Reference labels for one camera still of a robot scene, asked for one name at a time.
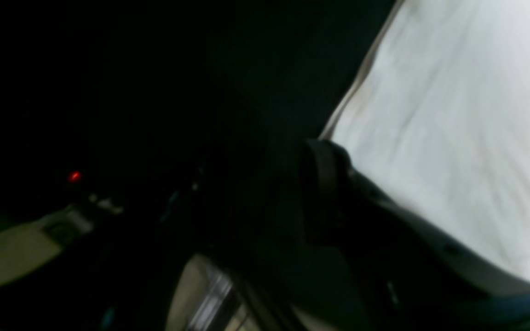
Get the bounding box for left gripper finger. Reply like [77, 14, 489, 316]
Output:
[300, 140, 530, 331]

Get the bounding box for white T-shirt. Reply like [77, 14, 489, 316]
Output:
[323, 0, 530, 281]

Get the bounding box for black table cloth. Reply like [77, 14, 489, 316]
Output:
[0, 0, 396, 331]

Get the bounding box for black power strip red light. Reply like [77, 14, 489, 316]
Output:
[61, 168, 92, 187]

